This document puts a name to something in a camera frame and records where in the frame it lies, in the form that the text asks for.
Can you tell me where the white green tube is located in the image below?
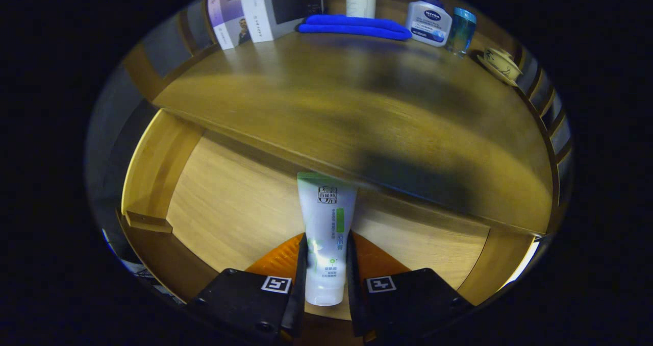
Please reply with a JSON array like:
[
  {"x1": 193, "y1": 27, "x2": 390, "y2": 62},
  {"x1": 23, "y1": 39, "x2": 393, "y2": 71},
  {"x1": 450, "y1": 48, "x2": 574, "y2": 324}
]
[{"x1": 297, "y1": 171, "x2": 358, "y2": 306}]

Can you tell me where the brown wooden drawer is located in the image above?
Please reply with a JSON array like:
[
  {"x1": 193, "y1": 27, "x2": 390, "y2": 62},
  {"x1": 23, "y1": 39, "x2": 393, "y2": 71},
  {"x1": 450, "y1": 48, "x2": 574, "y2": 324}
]
[{"x1": 120, "y1": 109, "x2": 536, "y2": 336}]

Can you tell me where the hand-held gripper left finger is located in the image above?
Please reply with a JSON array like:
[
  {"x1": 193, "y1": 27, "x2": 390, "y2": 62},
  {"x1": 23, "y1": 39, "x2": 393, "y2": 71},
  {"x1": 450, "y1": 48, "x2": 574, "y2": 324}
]
[{"x1": 186, "y1": 232, "x2": 309, "y2": 344}]

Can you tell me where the white book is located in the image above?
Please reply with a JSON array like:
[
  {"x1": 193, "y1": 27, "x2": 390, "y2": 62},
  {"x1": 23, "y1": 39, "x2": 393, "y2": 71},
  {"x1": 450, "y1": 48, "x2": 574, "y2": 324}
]
[{"x1": 240, "y1": 0, "x2": 324, "y2": 43}]

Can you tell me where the purple book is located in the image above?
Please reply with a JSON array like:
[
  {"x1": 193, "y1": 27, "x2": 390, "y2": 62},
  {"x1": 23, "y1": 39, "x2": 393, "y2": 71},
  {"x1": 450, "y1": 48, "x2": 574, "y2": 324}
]
[{"x1": 207, "y1": 0, "x2": 252, "y2": 51}]

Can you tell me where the beige lidded teacup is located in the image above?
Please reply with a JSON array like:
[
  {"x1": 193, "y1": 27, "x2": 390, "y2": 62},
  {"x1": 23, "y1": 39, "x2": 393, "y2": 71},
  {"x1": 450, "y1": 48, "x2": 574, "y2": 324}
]
[{"x1": 477, "y1": 47, "x2": 523, "y2": 87}]

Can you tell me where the teal bottle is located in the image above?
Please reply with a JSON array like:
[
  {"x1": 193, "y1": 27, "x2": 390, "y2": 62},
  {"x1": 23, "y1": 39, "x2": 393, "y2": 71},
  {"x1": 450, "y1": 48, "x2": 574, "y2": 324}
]
[{"x1": 445, "y1": 7, "x2": 477, "y2": 57}]

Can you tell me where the wooden countertop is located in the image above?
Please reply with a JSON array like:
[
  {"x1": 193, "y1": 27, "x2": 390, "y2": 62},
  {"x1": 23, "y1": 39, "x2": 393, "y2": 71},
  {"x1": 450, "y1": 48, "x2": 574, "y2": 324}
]
[{"x1": 153, "y1": 17, "x2": 554, "y2": 234}]

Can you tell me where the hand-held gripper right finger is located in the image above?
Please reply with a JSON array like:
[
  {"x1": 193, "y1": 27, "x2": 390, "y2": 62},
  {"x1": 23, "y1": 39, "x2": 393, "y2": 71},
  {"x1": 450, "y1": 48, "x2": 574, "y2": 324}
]
[{"x1": 346, "y1": 231, "x2": 475, "y2": 344}]

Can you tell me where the brown wooden cabinet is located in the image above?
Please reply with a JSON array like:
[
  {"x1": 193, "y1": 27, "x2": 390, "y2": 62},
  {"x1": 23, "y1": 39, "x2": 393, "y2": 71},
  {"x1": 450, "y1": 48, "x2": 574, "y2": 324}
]
[{"x1": 86, "y1": 0, "x2": 574, "y2": 244}]

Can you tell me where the blue folded cloth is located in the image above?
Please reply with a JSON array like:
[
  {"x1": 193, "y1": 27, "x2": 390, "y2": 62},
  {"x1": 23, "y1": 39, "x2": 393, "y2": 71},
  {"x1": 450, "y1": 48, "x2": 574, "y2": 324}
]
[{"x1": 297, "y1": 14, "x2": 413, "y2": 41}]

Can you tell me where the white bottle blue cap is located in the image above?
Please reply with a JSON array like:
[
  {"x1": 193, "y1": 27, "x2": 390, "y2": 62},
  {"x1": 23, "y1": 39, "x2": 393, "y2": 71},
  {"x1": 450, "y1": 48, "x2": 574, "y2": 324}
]
[{"x1": 406, "y1": 0, "x2": 453, "y2": 47}]

